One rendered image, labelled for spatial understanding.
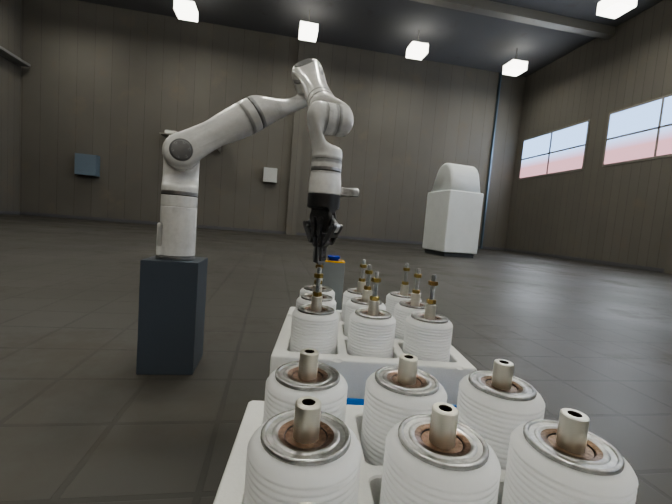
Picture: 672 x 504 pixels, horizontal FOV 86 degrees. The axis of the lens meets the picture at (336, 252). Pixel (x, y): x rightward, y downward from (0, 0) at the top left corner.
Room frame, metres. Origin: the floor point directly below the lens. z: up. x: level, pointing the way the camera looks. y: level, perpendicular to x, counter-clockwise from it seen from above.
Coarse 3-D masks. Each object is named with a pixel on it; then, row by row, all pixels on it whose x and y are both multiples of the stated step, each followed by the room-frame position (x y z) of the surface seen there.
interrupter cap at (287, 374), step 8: (280, 368) 0.41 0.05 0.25; (288, 368) 0.42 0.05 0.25; (296, 368) 0.42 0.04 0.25; (320, 368) 0.43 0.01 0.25; (328, 368) 0.43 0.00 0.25; (280, 376) 0.40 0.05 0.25; (288, 376) 0.40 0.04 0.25; (296, 376) 0.41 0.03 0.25; (320, 376) 0.41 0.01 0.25; (328, 376) 0.41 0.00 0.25; (336, 376) 0.41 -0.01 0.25; (288, 384) 0.38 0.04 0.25; (296, 384) 0.38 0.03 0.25; (304, 384) 0.38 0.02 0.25; (312, 384) 0.38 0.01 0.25; (320, 384) 0.38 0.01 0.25; (328, 384) 0.38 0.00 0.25; (336, 384) 0.39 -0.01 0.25
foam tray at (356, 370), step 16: (288, 320) 0.88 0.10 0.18; (288, 336) 0.76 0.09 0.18; (272, 352) 0.66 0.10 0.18; (288, 352) 0.67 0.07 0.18; (336, 352) 0.74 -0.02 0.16; (400, 352) 0.72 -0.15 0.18; (272, 368) 0.65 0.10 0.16; (336, 368) 0.65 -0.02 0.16; (352, 368) 0.65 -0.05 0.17; (368, 368) 0.65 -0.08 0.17; (432, 368) 0.66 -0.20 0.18; (448, 368) 0.66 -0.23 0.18; (464, 368) 0.66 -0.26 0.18; (352, 384) 0.65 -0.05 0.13; (448, 384) 0.66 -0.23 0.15; (448, 400) 0.66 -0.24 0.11
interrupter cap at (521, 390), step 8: (472, 376) 0.44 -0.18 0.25; (480, 376) 0.44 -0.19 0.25; (488, 376) 0.45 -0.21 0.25; (472, 384) 0.42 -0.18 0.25; (480, 384) 0.42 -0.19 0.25; (488, 384) 0.43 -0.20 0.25; (512, 384) 0.43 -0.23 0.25; (520, 384) 0.43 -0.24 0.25; (528, 384) 0.43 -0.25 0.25; (488, 392) 0.40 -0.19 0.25; (496, 392) 0.40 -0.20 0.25; (504, 392) 0.40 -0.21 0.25; (512, 392) 0.40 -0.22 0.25; (520, 392) 0.40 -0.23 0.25; (528, 392) 0.41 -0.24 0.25; (536, 392) 0.41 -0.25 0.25; (512, 400) 0.39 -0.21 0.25; (520, 400) 0.39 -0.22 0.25; (528, 400) 0.39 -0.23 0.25
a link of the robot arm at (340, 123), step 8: (312, 96) 0.89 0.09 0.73; (320, 96) 0.87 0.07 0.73; (328, 96) 0.88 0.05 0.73; (336, 104) 0.82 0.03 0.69; (344, 104) 0.84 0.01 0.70; (336, 112) 0.81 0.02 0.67; (344, 112) 0.82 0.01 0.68; (328, 120) 0.81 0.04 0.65; (336, 120) 0.81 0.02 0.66; (344, 120) 0.81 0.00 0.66; (352, 120) 0.83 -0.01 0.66; (328, 128) 0.82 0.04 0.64; (336, 128) 0.82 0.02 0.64; (344, 128) 0.82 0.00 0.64; (336, 136) 0.85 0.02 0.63
